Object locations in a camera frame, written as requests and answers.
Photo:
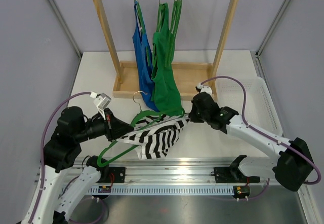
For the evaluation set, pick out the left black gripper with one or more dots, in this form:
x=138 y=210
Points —
x=115 y=128

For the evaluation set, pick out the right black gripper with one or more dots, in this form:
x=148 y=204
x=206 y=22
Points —
x=193 y=116

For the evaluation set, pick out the black white striped tank top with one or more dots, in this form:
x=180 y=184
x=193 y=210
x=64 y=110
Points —
x=153 y=136

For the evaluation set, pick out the green tank top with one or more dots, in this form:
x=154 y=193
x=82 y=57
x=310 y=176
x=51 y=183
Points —
x=166 y=94

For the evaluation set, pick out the blue tank top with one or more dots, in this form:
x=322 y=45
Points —
x=146 y=84

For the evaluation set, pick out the green hanger of blue top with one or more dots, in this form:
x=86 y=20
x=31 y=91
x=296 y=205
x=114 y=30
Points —
x=141 y=44

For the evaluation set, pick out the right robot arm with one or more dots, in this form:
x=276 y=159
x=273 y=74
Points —
x=289 y=161

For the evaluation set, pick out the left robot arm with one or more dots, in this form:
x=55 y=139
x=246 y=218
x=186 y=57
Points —
x=48 y=204

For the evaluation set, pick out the empty green hanger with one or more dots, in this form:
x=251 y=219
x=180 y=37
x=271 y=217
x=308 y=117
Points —
x=174 y=18
x=179 y=15

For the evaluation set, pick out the wooden clothes rack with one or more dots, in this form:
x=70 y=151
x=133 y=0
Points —
x=186 y=74

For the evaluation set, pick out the white plastic basket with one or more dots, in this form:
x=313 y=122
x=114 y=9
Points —
x=259 y=108

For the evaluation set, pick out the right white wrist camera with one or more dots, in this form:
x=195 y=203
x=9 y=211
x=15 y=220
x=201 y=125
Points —
x=201 y=88

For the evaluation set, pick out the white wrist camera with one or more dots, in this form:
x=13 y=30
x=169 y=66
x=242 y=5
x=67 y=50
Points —
x=101 y=101
x=201 y=88

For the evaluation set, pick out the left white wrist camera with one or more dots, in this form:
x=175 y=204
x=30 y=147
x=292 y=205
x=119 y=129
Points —
x=101 y=101

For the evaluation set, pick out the white slotted cable duct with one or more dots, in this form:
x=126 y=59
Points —
x=150 y=190

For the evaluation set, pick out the aluminium mounting rail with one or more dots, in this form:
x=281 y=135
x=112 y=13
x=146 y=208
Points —
x=159 y=171

